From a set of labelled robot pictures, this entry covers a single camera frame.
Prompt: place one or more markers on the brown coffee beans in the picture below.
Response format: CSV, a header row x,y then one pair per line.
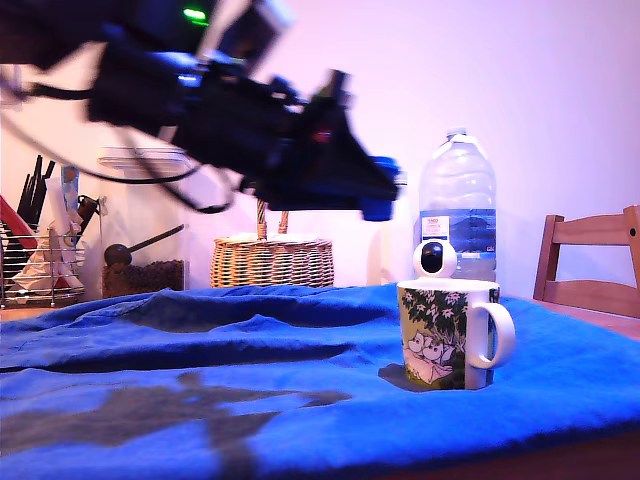
x,y
150,280

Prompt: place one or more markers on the white illustrated mug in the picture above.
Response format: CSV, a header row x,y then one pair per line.
x,y
435,340

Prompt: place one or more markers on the red utensil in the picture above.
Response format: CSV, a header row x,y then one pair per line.
x,y
15,222

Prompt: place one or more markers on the white insulated bottle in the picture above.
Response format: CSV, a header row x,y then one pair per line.
x,y
397,255

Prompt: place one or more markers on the blue coffee capsule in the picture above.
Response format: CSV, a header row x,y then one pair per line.
x,y
379,212

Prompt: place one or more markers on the wooden chair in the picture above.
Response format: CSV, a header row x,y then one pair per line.
x,y
585,292

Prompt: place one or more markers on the small white round camera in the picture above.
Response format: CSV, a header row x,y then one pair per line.
x,y
434,257

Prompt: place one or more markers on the dark brown tool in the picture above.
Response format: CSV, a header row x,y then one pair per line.
x,y
89,210

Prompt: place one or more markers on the blue cloth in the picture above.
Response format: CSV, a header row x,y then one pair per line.
x,y
350,430

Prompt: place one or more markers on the crumpled white paper bag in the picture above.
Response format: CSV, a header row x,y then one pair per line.
x,y
40,270

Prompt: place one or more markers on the clear container white lid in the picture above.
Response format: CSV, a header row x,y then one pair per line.
x,y
145,240

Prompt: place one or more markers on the large clear water bottle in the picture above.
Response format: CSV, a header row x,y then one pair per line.
x,y
457,185

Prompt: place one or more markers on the blue packet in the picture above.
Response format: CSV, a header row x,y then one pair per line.
x,y
70,182

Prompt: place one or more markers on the white paper roll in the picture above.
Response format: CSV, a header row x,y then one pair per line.
x,y
57,205

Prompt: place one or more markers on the wicker basket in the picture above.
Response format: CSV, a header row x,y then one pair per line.
x,y
270,265

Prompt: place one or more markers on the black scoop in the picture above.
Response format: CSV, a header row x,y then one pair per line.
x,y
116,255

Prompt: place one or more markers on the white box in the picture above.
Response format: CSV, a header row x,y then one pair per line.
x,y
245,237
297,237

